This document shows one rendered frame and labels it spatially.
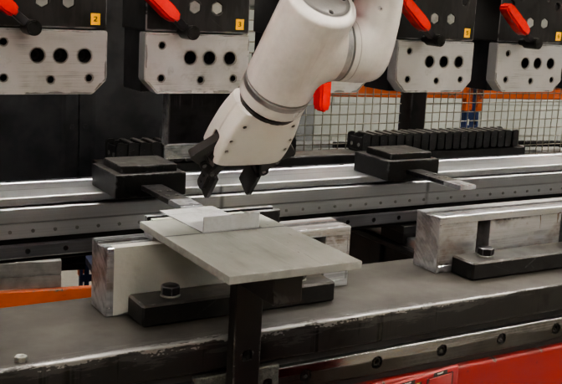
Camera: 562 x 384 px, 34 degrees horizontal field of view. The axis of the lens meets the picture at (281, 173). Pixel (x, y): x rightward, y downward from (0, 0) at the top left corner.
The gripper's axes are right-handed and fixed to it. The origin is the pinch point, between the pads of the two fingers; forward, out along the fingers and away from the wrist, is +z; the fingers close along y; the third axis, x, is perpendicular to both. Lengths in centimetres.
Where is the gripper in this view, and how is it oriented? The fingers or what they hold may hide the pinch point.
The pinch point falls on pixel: (228, 179)
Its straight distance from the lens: 121.6
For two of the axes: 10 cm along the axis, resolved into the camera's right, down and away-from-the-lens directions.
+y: -8.6, 0.5, -5.1
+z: -3.7, 6.3, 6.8
